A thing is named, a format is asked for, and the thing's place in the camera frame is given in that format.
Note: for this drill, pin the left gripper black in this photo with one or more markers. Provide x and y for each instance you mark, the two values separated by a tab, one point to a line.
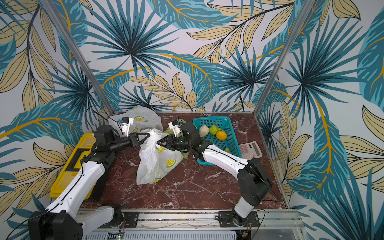
133	137

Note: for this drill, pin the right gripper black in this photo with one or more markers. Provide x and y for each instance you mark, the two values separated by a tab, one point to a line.
173	142

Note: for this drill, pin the green avocado print plastic bag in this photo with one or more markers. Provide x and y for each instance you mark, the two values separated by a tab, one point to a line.
175	140

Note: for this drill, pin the white lemon print bag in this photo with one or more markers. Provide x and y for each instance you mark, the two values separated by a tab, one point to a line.
156	161

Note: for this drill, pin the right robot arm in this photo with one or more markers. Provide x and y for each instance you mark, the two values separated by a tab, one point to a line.
254	181

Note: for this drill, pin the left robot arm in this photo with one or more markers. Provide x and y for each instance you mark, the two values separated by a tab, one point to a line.
59	221

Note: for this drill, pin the white lemon print plastic bags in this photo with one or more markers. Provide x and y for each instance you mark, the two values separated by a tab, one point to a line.
144	118

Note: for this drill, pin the white pear front left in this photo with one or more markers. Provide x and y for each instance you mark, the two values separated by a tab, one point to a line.
204	130

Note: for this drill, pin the yellow plastic toolbox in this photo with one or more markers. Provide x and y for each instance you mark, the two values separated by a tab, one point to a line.
73	165

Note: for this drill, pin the orange fruit in basket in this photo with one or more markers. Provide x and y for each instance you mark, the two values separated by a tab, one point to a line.
221	135

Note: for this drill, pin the teal plastic basket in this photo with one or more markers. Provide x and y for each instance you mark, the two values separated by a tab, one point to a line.
225	124

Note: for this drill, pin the white calculator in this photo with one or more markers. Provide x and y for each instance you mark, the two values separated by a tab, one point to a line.
250	150

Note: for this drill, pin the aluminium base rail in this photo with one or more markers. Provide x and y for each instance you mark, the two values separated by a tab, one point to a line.
194	224

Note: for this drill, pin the left metal corner post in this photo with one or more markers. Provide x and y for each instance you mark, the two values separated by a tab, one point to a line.
59	22

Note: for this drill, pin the metal corner post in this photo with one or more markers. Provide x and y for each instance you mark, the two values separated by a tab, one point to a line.
299	21
59	22

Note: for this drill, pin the right metal corner post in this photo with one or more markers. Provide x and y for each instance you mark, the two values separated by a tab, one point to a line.
299	21

